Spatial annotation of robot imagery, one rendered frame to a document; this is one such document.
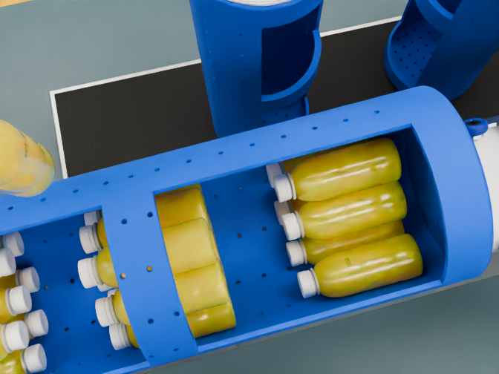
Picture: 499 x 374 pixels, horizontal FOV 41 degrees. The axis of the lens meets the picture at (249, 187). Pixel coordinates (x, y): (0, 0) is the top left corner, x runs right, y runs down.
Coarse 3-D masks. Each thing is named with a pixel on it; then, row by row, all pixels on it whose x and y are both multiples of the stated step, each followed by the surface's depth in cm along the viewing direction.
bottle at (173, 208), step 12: (180, 192) 93; (192, 192) 92; (156, 204) 92; (168, 204) 91; (180, 204) 91; (192, 204) 91; (204, 204) 96; (168, 216) 91; (180, 216) 91; (192, 216) 91; (204, 216) 91; (96, 228) 92; (96, 240) 91
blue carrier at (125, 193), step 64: (256, 128) 92; (320, 128) 86; (384, 128) 84; (448, 128) 83; (64, 192) 85; (128, 192) 83; (256, 192) 106; (448, 192) 81; (64, 256) 105; (128, 256) 79; (256, 256) 106; (448, 256) 84; (64, 320) 104; (256, 320) 98; (320, 320) 89
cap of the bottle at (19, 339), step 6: (12, 324) 90; (18, 324) 89; (24, 324) 92; (6, 330) 89; (12, 330) 89; (18, 330) 89; (24, 330) 91; (6, 336) 89; (12, 336) 89; (18, 336) 89; (24, 336) 90; (12, 342) 89; (18, 342) 89; (24, 342) 90; (12, 348) 89; (18, 348) 89; (24, 348) 90
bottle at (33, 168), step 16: (0, 128) 63; (16, 128) 67; (0, 144) 62; (16, 144) 65; (32, 144) 70; (0, 160) 63; (16, 160) 65; (32, 160) 69; (48, 160) 74; (0, 176) 64; (16, 176) 67; (32, 176) 70; (48, 176) 75; (16, 192) 72; (32, 192) 74
